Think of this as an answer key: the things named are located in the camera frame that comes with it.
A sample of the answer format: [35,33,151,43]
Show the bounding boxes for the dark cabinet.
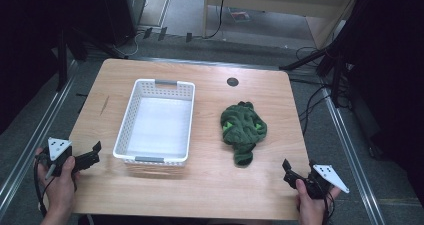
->
[99,0,148,47]

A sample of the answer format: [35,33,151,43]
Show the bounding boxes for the dark green cloth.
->
[219,100,269,168]

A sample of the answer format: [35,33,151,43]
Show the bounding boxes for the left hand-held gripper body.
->
[42,137,95,178]

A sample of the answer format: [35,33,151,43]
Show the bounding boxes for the red and white packet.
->
[229,8,252,23]

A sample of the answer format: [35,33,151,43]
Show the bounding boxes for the person's left hand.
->
[35,147,80,217]

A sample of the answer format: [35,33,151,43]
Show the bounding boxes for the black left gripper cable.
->
[32,153,51,218]

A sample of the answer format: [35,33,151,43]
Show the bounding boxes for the black metal stand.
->
[279,34,354,109]
[49,24,128,93]

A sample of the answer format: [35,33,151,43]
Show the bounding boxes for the light wooden partition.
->
[202,0,364,50]

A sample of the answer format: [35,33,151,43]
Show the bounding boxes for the white plastic basket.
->
[112,78,197,168]

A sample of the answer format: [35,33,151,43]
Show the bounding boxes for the black floor cables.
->
[289,45,351,137]

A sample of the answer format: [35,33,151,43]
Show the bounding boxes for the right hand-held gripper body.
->
[290,164,351,200]

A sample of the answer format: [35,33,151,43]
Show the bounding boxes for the white floor cable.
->
[111,31,141,59]

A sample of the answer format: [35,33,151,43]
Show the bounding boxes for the black hanging cable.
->
[201,0,228,40]

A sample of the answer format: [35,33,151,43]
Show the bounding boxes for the silver metal floor rail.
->
[0,59,80,216]
[323,96,388,225]

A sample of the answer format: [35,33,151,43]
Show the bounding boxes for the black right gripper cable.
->
[320,190,337,225]

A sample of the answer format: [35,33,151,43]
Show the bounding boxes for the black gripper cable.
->
[32,153,51,218]
[320,190,337,225]

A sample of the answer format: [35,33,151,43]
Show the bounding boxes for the person's right hand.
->
[294,178,342,225]

